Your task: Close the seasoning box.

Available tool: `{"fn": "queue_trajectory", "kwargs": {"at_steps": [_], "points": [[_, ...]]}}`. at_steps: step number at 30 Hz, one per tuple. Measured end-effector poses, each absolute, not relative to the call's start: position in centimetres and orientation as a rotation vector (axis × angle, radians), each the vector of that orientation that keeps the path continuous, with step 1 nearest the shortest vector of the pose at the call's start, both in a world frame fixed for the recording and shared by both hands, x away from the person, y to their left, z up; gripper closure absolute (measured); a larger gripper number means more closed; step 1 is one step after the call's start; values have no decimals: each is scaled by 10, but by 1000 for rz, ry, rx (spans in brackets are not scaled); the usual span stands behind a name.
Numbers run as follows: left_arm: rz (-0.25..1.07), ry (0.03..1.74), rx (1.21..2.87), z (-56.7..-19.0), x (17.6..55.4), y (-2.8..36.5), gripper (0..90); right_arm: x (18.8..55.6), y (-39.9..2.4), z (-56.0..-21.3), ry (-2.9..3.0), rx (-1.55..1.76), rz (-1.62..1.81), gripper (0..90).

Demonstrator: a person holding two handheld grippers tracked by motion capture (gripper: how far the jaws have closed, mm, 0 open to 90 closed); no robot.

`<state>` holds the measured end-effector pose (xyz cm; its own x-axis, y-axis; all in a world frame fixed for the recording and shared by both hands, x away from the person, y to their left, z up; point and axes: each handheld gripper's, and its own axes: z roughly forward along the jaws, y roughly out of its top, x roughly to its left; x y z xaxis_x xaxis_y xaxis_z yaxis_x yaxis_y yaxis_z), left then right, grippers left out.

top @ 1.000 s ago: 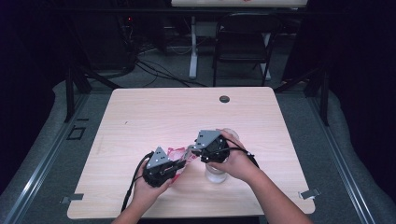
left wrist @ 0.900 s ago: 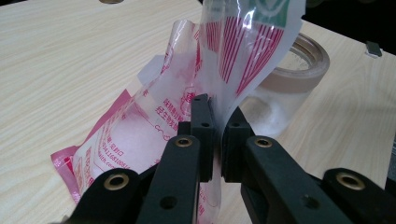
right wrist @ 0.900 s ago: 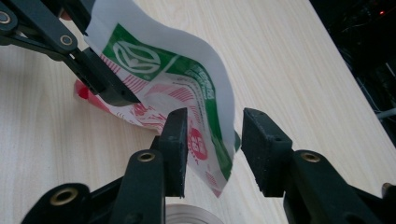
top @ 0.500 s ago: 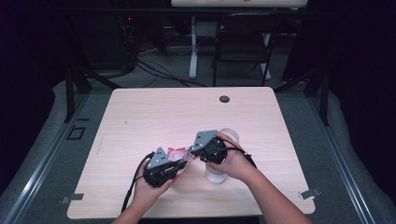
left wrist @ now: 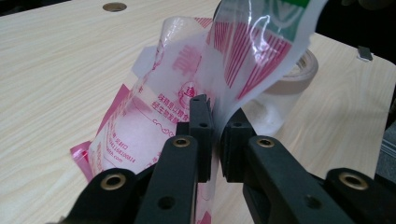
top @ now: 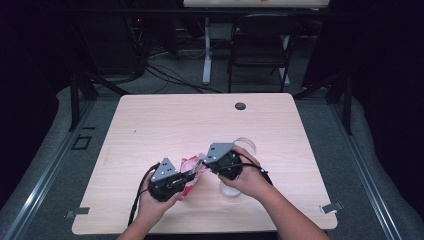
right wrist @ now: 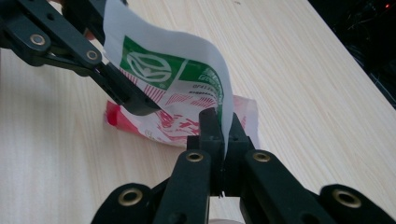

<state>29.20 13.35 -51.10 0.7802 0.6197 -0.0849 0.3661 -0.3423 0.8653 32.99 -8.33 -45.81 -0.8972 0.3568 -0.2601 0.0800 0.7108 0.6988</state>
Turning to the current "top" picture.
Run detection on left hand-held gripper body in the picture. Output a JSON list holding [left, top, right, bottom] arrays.
[[148, 157, 188, 203]]

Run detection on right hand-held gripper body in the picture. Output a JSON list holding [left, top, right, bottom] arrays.
[[203, 142, 243, 181]]

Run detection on pink snack bag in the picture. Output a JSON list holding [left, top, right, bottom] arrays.
[[178, 153, 209, 201]]

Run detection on clear glass jar with lid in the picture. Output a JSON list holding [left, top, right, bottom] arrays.
[[218, 136, 258, 198]]

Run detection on person's left hand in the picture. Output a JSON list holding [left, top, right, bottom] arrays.
[[137, 181, 183, 223]]

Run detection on person's right hand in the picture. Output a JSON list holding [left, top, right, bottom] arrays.
[[218, 145, 271, 201]]

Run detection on grey tape piece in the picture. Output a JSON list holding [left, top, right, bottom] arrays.
[[64, 207, 91, 219], [319, 201, 344, 215]]

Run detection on white desk leg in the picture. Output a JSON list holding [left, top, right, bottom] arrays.
[[281, 34, 291, 87], [202, 16, 213, 85]]

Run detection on black folding chair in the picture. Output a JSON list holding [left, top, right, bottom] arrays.
[[227, 13, 303, 94]]

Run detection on black metal stand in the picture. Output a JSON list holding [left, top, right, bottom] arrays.
[[68, 71, 131, 132], [293, 71, 354, 136]]

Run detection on dark equipment with red light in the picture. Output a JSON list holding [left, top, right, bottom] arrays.
[[76, 13, 148, 76]]

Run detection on white background desk top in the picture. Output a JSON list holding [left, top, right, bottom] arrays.
[[183, 0, 330, 9]]

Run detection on left hand-held gripper black cable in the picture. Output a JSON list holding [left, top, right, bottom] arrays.
[[128, 162, 161, 227]]

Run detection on hand-held gripper black cable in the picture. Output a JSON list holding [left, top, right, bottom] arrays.
[[128, 162, 161, 227], [233, 151, 274, 186]]

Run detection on right hand-held gripper black cable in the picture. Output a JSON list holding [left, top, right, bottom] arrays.
[[233, 151, 274, 186]]

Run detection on black floor cables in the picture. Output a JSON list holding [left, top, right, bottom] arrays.
[[144, 63, 223, 95]]

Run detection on aluminium floor rail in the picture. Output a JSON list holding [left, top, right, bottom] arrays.
[[3, 99, 96, 240], [328, 99, 403, 240]]

